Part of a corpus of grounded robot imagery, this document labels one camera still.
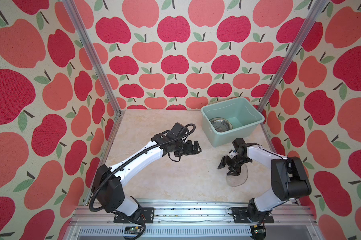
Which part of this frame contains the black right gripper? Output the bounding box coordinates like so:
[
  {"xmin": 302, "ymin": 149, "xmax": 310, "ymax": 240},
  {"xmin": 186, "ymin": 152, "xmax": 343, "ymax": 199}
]
[{"xmin": 217, "ymin": 155, "xmax": 249, "ymax": 177}]

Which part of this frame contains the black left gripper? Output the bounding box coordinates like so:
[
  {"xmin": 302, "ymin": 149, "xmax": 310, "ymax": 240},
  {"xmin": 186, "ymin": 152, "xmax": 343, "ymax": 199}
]
[{"xmin": 174, "ymin": 140, "xmax": 202, "ymax": 157}]

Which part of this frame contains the clear glass plate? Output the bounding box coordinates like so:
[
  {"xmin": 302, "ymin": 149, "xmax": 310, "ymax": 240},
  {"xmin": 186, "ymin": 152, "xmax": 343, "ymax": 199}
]
[{"xmin": 226, "ymin": 165, "xmax": 248, "ymax": 188}]

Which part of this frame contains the grey glass plate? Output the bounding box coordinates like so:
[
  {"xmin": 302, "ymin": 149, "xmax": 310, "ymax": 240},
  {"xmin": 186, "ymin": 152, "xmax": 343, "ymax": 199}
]
[{"xmin": 209, "ymin": 118, "xmax": 233, "ymax": 133}]

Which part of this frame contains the mint green plastic bin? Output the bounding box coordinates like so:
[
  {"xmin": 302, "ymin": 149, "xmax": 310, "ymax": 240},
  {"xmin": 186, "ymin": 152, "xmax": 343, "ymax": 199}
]
[{"xmin": 201, "ymin": 98, "xmax": 264, "ymax": 148}]

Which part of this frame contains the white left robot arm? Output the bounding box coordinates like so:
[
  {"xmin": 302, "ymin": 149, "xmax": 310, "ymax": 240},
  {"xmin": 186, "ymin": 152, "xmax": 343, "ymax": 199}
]
[{"xmin": 89, "ymin": 136, "xmax": 202, "ymax": 220}]

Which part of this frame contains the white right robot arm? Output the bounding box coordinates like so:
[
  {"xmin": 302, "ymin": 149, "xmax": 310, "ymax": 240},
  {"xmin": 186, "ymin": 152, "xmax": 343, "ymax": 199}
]
[{"xmin": 217, "ymin": 143, "xmax": 312, "ymax": 215}]

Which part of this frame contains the green circuit board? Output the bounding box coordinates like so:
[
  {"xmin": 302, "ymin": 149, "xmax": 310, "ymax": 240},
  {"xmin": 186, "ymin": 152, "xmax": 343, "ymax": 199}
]
[{"xmin": 124, "ymin": 226, "xmax": 144, "ymax": 235}]

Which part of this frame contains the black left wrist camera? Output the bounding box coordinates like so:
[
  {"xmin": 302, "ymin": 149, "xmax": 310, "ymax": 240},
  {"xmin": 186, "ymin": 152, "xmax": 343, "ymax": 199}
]
[{"xmin": 168, "ymin": 123, "xmax": 188, "ymax": 139}]

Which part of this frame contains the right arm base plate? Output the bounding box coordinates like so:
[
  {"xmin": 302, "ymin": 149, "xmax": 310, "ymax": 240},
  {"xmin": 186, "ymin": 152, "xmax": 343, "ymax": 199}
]
[{"xmin": 227, "ymin": 208, "xmax": 274, "ymax": 224}]

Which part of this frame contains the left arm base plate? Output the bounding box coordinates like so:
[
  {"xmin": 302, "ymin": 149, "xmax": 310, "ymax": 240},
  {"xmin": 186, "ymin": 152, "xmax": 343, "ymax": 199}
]
[{"xmin": 114, "ymin": 208, "xmax": 155, "ymax": 224}]

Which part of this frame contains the black corrugated cable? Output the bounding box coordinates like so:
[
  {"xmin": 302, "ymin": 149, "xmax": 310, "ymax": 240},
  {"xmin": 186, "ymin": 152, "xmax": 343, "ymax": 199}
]
[{"xmin": 88, "ymin": 122, "xmax": 196, "ymax": 213}]

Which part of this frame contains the left aluminium frame post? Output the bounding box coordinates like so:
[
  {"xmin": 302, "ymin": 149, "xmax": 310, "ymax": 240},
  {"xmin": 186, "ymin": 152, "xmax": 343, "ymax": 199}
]
[{"xmin": 63, "ymin": 1, "xmax": 122, "ymax": 118}]

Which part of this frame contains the aluminium frame post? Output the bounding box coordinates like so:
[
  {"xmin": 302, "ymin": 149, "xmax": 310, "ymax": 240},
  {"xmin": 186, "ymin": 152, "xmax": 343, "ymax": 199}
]
[
  {"xmin": 256, "ymin": 0, "xmax": 329, "ymax": 112},
  {"xmin": 63, "ymin": 1, "xmax": 122, "ymax": 118}
]

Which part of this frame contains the right aluminium frame post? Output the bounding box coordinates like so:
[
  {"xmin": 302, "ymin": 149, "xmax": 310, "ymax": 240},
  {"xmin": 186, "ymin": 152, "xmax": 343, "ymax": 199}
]
[{"xmin": 256, "ymin": 0, "xmax": 329, "ymax": 112}]

